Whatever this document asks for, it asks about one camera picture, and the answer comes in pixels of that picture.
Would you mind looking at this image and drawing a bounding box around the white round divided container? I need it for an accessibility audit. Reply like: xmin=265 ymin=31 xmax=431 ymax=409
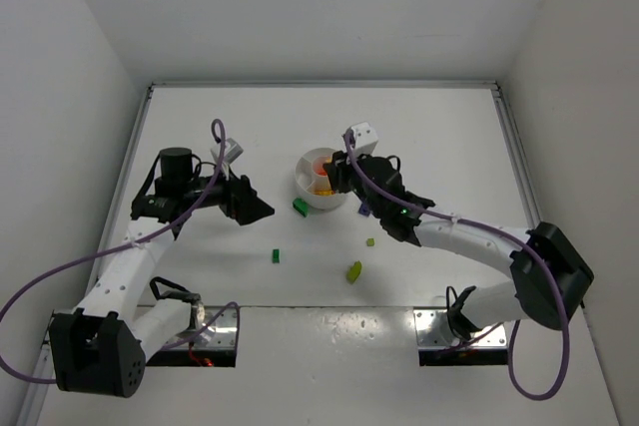
xmin=295 ymin=148 xmax=346 ymax=211

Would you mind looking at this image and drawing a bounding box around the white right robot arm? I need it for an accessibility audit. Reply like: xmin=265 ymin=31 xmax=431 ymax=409
xmin=323 ymin=152 xmax=594 ymax=340

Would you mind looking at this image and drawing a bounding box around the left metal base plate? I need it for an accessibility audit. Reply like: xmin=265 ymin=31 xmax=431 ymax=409
xmin=163 ymin=305 xmax=240 ymax=353

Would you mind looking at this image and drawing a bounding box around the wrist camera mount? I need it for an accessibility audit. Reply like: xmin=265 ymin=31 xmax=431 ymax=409
xmin=344 ymin=122 xmax=378 ymax=157
xmin=210 ymin=138 xmax=244 ymax=170

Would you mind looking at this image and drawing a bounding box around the metal base plate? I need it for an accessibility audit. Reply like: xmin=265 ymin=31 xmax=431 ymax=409
xmin=163 ymin=305 xmax=240 ymax=353
xmin=413 ymin=308 xmax=508 ymax=353

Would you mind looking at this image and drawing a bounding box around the lime green curved lego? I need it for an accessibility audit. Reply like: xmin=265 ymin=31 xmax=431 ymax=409
xmin=345 ymin=261 xmax=362 ymax=284

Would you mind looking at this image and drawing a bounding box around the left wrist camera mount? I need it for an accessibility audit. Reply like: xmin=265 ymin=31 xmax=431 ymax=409
xmin=210 ymin=138 xmax=244 ymax=170

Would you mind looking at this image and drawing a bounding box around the dark green lego wedge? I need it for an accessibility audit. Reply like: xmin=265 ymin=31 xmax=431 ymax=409
xmin=293 ymin=198 xmax=309 ymax=217

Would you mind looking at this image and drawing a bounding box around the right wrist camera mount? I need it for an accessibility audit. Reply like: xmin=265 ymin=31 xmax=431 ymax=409
xmin=344 ymin=122 xmax=378 ymax=157

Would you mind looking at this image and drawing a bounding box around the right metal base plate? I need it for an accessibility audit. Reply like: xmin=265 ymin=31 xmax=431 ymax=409
xmin=413 ymin=308 xmax=508 ymax=353

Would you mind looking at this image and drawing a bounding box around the small orange lego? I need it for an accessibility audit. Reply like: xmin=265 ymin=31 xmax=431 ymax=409
xmin=313 ymin=158 xmax=328 ymax=177

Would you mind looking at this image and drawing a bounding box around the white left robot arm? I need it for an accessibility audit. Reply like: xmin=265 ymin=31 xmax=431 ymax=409
xmin=49 ymin=140 xmax=275 ymax=398

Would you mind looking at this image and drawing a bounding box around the blue lego brick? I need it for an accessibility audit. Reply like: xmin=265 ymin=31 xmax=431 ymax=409
xmin=358 ymin=203 xmax=370 ymax=216

